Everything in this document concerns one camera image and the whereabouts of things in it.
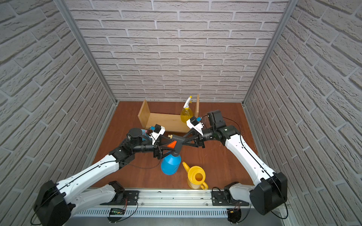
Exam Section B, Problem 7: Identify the blue grey pressure sprayer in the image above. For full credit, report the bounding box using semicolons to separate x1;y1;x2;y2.
161;135;186;175

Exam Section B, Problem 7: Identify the wooden shelf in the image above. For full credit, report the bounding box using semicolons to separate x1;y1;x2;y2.
138;100;190;133

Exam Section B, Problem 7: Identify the yellow spray bottle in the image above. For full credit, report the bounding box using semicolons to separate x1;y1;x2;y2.
180;96;193;123

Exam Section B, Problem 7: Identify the light blue pink spray bottle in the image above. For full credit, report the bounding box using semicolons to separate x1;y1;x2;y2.
141;129;152;141

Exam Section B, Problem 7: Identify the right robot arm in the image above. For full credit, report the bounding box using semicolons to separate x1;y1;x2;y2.
183;110;288;215

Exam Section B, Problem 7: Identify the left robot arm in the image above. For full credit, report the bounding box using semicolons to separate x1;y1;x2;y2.
34;125;183;226

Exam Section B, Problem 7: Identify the yellow watering can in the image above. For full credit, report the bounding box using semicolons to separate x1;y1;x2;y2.
183;162;209;190

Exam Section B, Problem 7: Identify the left green circuit board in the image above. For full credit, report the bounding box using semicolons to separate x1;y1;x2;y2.
109;208;126;216

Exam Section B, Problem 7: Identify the right round black connector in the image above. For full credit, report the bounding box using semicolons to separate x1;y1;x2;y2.
227;209;242;224

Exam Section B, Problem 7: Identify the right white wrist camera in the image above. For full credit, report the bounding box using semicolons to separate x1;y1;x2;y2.
186;116;204;135

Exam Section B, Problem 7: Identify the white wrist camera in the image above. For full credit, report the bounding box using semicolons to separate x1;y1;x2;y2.
186;116;204;135
150;124;166;145

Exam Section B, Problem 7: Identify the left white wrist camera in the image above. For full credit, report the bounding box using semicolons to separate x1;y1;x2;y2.
150;124;166;145

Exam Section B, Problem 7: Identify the aluminium front rail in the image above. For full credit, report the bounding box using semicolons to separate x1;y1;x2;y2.
59;185;234;213

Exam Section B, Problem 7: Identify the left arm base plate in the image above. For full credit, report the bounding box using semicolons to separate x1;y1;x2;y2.
100;190;140;206

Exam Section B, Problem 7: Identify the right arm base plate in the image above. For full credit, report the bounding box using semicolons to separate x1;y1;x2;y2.
211;190;249;207

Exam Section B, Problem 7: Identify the right corner aluminium post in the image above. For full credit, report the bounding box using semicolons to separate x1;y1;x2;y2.
242;0;298;107

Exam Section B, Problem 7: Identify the corner aluminium post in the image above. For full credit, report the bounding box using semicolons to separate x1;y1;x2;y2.
54;0;118;106
242;0;298;107

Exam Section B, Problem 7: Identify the left corner aluminium post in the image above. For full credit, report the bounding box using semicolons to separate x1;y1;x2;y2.
54;0;118;106

